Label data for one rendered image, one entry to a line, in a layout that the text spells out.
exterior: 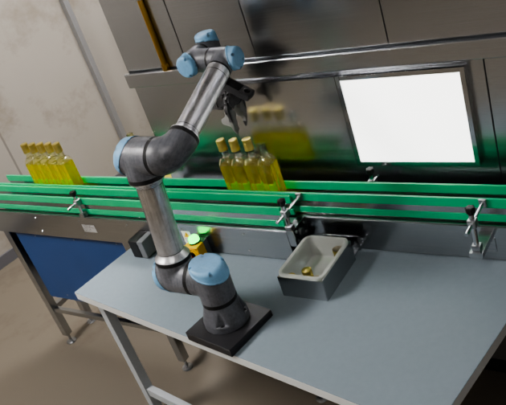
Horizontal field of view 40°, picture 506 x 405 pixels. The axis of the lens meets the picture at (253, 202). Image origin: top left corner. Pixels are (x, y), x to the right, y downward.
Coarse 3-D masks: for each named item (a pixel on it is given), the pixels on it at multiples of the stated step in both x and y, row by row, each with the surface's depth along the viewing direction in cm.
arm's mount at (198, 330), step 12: (252, 312) 226; (264, 312) 224; (252, 324) 220; (192, 336) 225; (204, 336) 222; (216, 336) 220; (228, 336) 219; (240, 336) 217; (252, 336) 219; (216, 348) 218; (228, 348) 214; (240, 348) 216
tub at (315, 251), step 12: (312, 240) 242; (324, 240) 239; (336, 240) 236; (300, 252) 239; (312, 252) 244; (324, 252) 241; (288, 264) 233; (300, 264) 238; (312, 264) 239; (324, 264) 237; (288, 276) 226; (300, 276) 223; (312, 276) 221; (324, 276) 220
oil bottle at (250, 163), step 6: (258, 156) 251; (246, 162) 251; (252, 162) 250; (246, 168) 253; (252, 168) 251; (258, 168) 251; (252, 174) 253; (258, 174) 252; (252, 180) 255; (258, 180) 253; (252, 186) 257; (258, 186) 255
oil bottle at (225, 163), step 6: (228, 156) 257; (234, 156) 258; (222, 162) 258; (228, 162) 256; (222, 168) 259; (228, 168) 257; (222, 174) 261; (228, 174) 259; (234, 174) 258; (228, 180) 261; (234, 180) 260; (228, 186) 263; (234, 186) 261
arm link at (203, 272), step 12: (192, 264) 216; (204, 264) 215; (216, 264) 214; (192, 276) 214; (204, 276) 211; (216, 276) 212; (228, 276) 216; (192, 288) 217; (204, 288) 214; (216, 288) 214; (228, 288) 216; (204, 300) 217; (216, 300) 215; (228, 300) 217
